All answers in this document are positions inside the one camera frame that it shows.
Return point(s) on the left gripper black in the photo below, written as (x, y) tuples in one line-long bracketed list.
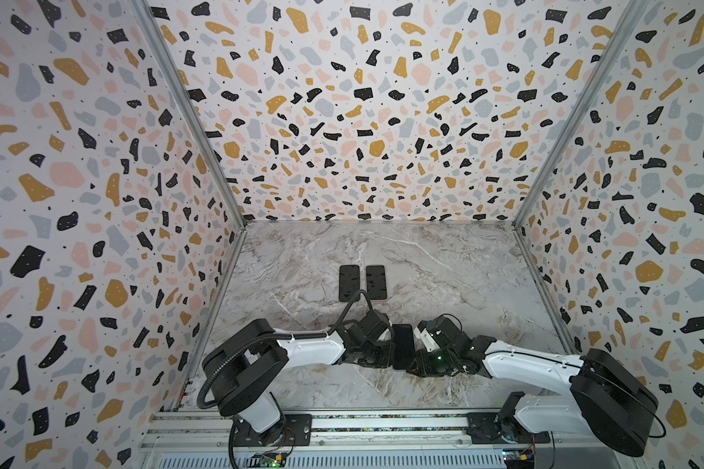
[(386, 358)]

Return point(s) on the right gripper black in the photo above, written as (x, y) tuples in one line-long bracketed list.
[(418, 353)]

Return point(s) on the black phone case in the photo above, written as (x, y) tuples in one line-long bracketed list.
[(349, 282)]

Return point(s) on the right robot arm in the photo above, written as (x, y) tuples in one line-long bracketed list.
[(590, 395)]

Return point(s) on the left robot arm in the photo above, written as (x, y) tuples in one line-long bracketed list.
[(239, 372)]

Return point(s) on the right circuit board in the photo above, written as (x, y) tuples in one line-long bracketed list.
[(516, 459)]

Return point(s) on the circuit board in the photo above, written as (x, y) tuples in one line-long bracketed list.
[(267, 460), (516, 459)]

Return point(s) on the left circuit board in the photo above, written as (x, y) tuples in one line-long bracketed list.
[(267, 460)]

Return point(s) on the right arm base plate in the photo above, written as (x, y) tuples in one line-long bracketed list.
[(488, 428)]

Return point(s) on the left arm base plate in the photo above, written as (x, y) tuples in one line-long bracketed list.
[(292, 430)]

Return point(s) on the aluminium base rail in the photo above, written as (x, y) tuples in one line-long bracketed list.
[(363, 439)]

